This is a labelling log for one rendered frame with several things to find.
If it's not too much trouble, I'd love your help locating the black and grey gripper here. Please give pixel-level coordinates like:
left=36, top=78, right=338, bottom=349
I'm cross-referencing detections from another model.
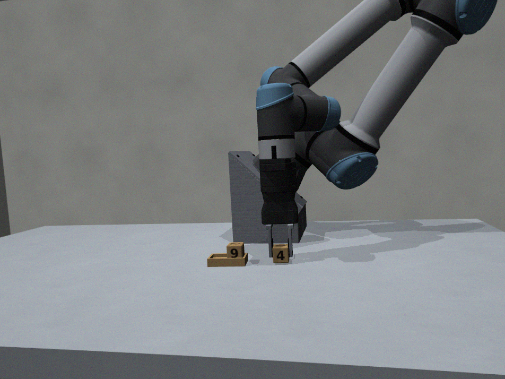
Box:
left=258, top=139, right=299, bottom=257

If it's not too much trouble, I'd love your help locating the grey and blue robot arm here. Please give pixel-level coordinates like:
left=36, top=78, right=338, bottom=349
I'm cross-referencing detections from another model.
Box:
left=256, top=0, right=498, bottom=191

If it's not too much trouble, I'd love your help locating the tan wooden cube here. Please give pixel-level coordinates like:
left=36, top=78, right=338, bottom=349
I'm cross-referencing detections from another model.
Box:
left=227, top=242, right=245, bottom=258
left=273, top=244, right=290, bottom=263

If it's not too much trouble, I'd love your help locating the tan shallow rectangular tray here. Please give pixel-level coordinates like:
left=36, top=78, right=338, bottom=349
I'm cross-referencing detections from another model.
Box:
left=207, top=253, right=248, bottom=267

